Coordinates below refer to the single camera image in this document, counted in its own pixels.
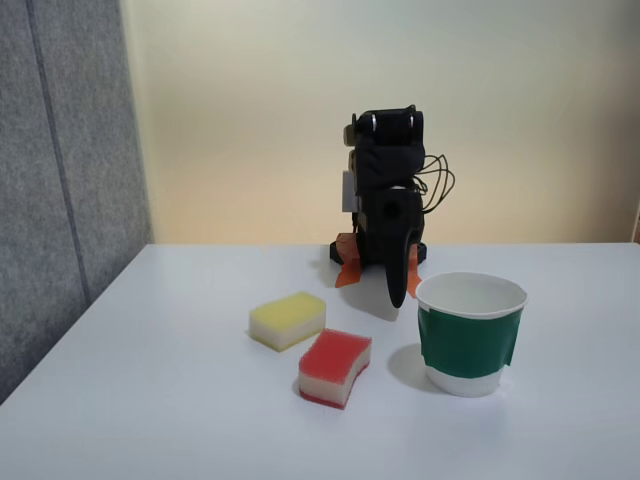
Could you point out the yellow and white sponge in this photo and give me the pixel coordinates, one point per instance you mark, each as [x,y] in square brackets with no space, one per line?
[287,320]

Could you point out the orange tape strip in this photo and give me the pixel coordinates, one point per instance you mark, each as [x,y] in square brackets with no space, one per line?
[346,246]
[414,280]
[347,276]

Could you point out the brown furniture edge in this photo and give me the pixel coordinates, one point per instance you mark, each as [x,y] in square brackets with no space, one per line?
[637,222]

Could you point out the gray felt partition panel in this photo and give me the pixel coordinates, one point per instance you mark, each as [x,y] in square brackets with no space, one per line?
[65,175]

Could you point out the paper cup with green tape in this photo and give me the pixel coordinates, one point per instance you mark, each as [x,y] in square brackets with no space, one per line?
[465,345]

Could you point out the red and white sponge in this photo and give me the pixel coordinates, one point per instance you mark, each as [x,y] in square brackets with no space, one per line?
[332,365]

